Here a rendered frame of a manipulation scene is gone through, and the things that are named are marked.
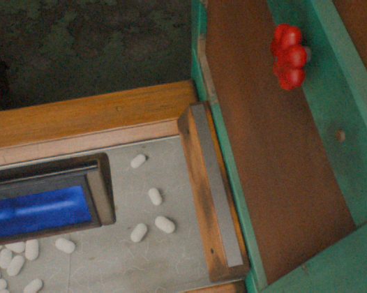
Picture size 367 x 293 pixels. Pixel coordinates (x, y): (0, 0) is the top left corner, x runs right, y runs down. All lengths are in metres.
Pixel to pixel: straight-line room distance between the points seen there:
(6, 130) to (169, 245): 0.40
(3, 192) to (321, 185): 0.28
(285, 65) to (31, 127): 0.65
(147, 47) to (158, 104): 1.12
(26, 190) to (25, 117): 0.48
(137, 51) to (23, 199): 1.55
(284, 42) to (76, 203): 0.25
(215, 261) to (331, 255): 0.34
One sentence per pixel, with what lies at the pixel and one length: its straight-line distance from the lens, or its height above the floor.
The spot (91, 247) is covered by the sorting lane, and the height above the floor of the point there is 0.74.
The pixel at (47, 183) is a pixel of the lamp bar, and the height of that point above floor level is 1.11.
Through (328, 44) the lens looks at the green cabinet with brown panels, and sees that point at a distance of 0.24.
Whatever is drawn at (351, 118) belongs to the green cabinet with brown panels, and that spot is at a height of 1.26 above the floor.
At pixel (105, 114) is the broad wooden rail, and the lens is 0.81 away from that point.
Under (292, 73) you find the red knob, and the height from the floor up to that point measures 1.25.
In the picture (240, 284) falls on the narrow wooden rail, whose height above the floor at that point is 0.76.
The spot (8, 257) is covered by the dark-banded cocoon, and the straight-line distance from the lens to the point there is 0.76.
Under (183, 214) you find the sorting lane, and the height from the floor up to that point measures 0.74.
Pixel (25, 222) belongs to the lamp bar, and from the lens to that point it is 0.41.
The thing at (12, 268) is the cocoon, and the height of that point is 0.76.
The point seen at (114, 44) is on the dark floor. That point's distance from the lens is 1.95.
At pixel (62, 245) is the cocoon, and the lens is 0.73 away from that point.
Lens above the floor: 1.44
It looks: 64 degrees down
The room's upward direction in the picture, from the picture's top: 1 degrees counter-clockwise
